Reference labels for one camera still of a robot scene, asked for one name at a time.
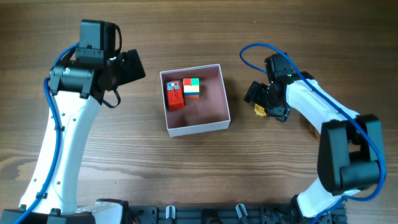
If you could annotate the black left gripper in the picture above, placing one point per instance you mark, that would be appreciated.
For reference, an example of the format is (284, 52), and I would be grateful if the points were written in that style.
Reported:
(133, 66)

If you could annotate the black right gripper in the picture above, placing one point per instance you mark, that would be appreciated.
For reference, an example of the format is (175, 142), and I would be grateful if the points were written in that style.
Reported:
(257, 94)

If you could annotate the multicoloured puzzle cube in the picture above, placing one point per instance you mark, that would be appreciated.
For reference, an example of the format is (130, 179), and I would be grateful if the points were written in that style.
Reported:
(191, 87)

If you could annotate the red toy truck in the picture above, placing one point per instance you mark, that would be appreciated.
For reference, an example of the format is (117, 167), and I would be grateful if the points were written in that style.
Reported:
(174, 93)

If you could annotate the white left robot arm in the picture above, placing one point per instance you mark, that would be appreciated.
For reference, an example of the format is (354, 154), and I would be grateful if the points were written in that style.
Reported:
(74, 90)

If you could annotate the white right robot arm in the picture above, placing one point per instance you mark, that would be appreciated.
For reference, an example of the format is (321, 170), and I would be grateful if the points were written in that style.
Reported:
(351, 150)

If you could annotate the brown plush capybara toy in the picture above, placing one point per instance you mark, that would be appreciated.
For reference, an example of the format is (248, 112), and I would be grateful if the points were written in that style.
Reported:
(314, 131)

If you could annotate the white cardboard box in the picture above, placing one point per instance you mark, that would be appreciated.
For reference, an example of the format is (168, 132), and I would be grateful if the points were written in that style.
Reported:
(208, 112)

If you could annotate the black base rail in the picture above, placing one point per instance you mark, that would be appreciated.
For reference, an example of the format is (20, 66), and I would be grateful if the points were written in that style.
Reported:
(265, 214)

